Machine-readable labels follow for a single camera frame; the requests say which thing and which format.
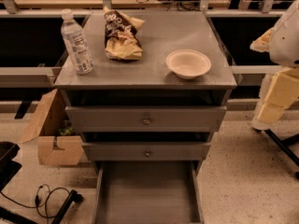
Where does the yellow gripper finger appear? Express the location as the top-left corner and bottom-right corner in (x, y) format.
(251, 68), (299, 130)
(249, 28), (273, 52)

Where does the clear plastic water bottle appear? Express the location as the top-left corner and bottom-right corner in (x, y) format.
(61, 9), (93, 75)

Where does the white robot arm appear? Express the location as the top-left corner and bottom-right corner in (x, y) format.
(249, 0), (299, 130)

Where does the grey top drawer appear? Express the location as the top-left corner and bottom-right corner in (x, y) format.
(65, 106), (226, 133)

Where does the grey drawer cabinet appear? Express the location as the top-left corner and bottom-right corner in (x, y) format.
(53, 9), (238, 173)

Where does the grey middle drawer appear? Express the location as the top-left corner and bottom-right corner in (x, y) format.
(82, 142), (210, 161)

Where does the grey open bottom drawer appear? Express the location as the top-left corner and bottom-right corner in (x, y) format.
(93, 161), (204, 224)

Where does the black chair base leg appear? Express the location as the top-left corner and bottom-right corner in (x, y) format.
(264, 130), (299, 166)

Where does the white paper bowl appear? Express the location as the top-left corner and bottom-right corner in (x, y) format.
(165, 49), (211, 79)

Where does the crumpled chip bag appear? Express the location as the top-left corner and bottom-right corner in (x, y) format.
(104, 7), (144, 61)

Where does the open cardboard box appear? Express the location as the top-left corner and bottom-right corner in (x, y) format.
(20, 89), (84, 166)

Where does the black stand leg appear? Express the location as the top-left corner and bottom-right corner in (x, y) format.
(51, 189), (83, 224)

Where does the black bin at left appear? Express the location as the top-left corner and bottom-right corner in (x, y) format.
(0, 141), (21, 191)

